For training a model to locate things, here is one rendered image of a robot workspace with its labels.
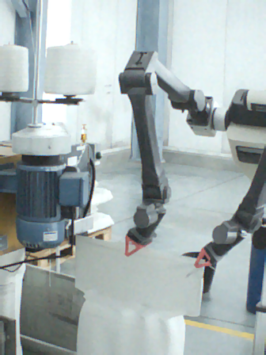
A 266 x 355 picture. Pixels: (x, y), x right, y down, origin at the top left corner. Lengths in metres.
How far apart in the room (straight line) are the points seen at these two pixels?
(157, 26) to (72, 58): 8.90
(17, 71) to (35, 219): 0.52
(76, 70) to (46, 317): 1.33
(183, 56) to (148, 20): 0.86
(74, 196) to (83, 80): 0.35
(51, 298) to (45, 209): 1.01
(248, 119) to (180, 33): 8.60
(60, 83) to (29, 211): 0.39
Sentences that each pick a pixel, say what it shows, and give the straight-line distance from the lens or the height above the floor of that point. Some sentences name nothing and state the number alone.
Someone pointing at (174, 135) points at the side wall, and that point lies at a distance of 10.92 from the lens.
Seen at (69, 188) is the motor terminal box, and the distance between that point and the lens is 1.83.
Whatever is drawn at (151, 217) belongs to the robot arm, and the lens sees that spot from 2.00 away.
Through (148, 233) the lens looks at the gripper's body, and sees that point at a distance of 2.09.
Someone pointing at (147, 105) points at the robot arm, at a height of 1.50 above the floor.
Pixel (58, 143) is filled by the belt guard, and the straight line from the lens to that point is 1.80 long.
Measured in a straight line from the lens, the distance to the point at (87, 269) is 2.27.
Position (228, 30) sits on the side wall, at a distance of 10.52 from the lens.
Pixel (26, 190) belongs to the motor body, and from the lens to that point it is 1.85.
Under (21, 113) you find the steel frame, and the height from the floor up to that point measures 0.98.
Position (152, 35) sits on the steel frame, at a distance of 10.82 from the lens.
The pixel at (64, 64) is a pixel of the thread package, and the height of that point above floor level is 1.62.
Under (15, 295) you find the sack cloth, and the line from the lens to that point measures 2.52.
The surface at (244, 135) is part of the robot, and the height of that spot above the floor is 1.40.
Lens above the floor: 1.62
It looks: 10 degrees down
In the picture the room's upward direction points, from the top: 3 degrees clockwise
